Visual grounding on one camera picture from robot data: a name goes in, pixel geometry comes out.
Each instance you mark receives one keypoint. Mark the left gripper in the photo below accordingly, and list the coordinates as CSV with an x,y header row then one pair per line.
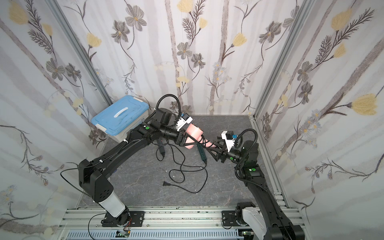
x,y
181,138

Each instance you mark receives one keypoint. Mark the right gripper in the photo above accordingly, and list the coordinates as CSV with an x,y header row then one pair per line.
x,y
223,154

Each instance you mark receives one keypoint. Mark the pink hair dryer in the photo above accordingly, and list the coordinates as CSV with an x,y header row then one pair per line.
x,y
195,136

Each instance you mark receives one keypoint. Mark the dark green hair dryer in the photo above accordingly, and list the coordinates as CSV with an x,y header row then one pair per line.
x,y
202,153

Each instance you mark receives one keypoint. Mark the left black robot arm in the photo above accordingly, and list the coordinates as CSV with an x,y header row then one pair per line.
x,y
94,175

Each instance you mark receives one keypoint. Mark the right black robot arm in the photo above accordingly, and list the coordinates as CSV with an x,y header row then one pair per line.
x,y
266,218

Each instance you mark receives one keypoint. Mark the black hair dryer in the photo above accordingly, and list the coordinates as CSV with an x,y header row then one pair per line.
x,y
178,175

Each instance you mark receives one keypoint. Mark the blue lidded storage box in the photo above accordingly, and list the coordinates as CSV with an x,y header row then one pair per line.
x,y
120,117

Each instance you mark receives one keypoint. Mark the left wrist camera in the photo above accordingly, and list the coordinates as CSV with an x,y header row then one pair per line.
x,y
184,119

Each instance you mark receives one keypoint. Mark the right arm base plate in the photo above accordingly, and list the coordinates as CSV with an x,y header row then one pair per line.
x,y
229,219

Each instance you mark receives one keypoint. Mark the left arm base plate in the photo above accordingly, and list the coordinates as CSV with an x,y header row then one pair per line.
x,y
132,218

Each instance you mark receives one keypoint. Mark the aluminium mounting rail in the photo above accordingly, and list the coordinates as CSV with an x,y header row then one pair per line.
x,y
160,223

